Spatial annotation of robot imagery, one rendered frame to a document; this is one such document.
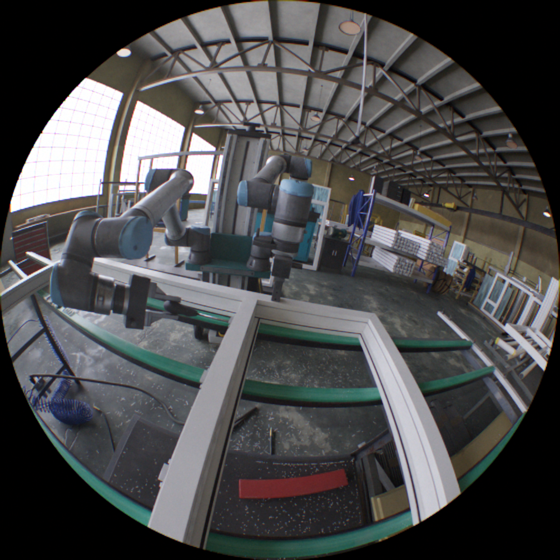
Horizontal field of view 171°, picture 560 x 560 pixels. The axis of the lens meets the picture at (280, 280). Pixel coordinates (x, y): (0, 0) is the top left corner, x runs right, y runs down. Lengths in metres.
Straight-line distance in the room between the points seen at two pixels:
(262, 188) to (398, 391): 0.68
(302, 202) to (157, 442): 0.81
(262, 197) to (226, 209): 0.97
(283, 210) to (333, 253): 3.63
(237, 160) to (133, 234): 1.28
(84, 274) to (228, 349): 0.36
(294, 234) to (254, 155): 1.17
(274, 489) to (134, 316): 0.57
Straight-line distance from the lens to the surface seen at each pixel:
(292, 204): 0.47
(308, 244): 4.18
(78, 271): 0.47
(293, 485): 0.61
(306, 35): 9.12
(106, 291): 0.46
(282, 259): 0.47
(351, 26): 5.69
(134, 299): 0.49
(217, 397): 0.33
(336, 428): 1.45
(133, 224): 0.41
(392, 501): 0.73
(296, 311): 0.59
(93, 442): 1.53
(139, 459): 0.70
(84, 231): 0.48
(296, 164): 1.13
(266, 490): 0.60
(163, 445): 0.68
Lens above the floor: 1.22
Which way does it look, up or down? 23 degrees down
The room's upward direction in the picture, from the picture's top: 11 degrees clockwise
